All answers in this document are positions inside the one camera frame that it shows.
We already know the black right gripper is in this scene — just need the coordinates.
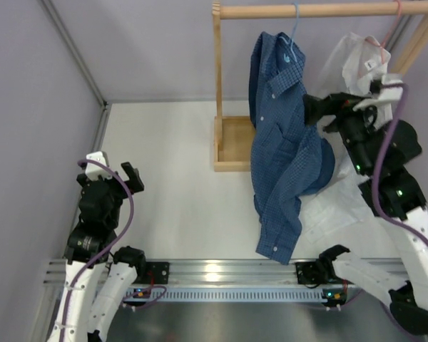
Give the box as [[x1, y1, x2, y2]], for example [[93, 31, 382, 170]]
[[302, 93, 385, 177]]

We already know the blue checked shirt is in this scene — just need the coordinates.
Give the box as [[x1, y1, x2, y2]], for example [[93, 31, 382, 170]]
[[248, 32, 335, 264]]

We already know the light blue wire hanger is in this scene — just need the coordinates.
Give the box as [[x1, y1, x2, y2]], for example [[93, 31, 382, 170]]
[[280, 2, 300, 60]]

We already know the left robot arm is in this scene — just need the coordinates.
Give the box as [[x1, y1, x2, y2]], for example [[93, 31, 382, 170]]
[[48, 158, 147, 341]]

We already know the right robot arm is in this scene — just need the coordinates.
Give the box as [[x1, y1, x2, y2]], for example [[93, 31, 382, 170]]
[[297, 88, 428, 336]]

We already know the white shirt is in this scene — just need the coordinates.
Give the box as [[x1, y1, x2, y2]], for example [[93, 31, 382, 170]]
[[301, 33, 391, 243]]

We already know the wooden clothes rack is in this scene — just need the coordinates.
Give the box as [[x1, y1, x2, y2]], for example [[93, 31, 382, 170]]
[[212, 1, 428, 172]]

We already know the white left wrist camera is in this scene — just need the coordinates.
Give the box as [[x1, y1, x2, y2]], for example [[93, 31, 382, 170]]
[[78, 150, 111, 181]]

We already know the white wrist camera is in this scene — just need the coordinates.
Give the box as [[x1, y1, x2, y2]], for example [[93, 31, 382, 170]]
[[352, 73, 404, 111], [78, 150, 111, 181]]

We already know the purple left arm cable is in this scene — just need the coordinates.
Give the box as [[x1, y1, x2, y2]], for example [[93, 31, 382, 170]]
[[56, 160, 136, 342]]

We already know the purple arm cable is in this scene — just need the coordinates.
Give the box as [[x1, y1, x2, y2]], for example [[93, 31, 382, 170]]
[[56, 160, 136, 342], [372, 82, 428, 257]]

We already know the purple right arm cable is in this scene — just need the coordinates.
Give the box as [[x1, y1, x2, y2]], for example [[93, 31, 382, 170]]
[[372, 82, 428, 257]]

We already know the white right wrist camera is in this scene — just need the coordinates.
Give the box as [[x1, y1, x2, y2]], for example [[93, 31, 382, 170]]
[[352, 73, 404, 111]]

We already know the black left base bracket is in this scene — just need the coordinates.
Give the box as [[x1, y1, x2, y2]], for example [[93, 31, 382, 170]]
[[142, 261, 170, 285]]

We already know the black base bracket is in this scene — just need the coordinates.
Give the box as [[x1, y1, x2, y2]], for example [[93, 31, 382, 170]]
[[142, 261, 170, 285], [295, 261, 327, 287]]

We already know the pink wire hanger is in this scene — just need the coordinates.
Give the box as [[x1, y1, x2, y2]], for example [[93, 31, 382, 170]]
[[358, 0, 402, 76]]

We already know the black right base bracket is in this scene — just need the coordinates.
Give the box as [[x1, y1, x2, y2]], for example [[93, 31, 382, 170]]
[[295, 261, 327, 287]]

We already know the aluminium corner frame profile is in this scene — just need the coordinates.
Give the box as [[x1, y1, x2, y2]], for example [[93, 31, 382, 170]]
[[38, 0, 109, 151]]

